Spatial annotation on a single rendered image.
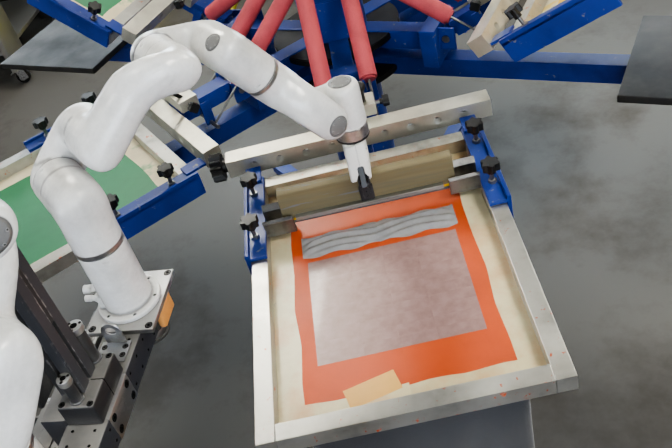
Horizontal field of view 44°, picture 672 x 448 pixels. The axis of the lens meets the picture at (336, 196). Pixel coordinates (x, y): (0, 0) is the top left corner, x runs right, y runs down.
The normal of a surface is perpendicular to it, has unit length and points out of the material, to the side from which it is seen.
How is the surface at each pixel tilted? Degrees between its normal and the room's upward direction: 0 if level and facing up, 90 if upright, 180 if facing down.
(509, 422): 92
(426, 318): 0
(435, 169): 90
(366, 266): 0
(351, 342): 0
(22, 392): 94
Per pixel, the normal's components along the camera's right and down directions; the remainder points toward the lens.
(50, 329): 0.97, -0.11
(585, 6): -0.40, 0.65
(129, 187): -0.22, -0.76
